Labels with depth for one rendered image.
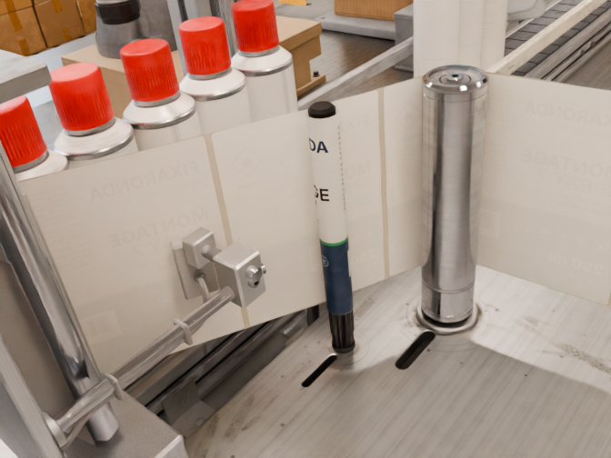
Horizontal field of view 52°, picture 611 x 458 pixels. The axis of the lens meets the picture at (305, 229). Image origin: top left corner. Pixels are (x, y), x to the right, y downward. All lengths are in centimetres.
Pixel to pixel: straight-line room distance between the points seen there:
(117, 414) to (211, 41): 26
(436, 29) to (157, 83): 38
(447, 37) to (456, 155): 36
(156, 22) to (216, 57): 50
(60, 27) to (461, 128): 387
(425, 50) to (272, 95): 27
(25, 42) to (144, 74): 364
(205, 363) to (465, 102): 28
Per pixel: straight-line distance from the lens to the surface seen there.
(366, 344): 46
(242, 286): 34
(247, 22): 50
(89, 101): 42
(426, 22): 73
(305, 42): 99
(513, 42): 102
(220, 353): 51
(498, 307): 50
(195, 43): 47
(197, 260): 36
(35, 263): 28
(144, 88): 44
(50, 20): 414
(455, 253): 43
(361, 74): 70
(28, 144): 40
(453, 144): 38
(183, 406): 50
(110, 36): 98
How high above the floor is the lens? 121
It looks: 34 degrees down
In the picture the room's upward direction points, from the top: 7 degrees counter-clockwise
